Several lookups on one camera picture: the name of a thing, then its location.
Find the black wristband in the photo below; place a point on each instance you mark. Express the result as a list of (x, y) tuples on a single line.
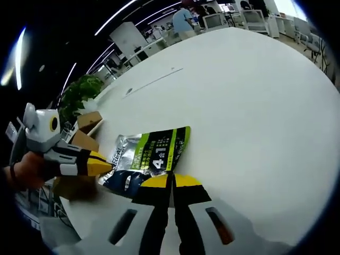
[(12, 171)]

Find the ceiling light strip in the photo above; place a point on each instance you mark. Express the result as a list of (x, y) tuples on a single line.
[(114, 18), (20, 58)]

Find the grey mesh office chair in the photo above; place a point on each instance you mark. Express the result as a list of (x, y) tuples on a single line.
[(58, 228)]

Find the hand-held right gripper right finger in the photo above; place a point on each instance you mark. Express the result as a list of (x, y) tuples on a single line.
[(239, 233)]

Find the white office chair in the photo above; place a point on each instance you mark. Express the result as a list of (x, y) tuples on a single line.
[(215, 21), (256, 20)]

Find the person's left hand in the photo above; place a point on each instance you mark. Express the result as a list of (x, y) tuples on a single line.
[(29, 172)]

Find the green black soft pouch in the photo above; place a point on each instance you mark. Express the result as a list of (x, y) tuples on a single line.
[(151, 148)]

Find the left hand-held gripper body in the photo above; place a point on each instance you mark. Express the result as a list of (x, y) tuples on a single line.
[(40, 132)]

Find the brown cardboard shoe box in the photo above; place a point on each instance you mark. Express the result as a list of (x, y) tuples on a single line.
[(89, 120)]

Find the potted green plant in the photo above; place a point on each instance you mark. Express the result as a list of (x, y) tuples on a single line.
[(79, 90)]

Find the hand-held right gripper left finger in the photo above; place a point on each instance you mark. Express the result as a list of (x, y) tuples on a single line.
[(106, 233)]

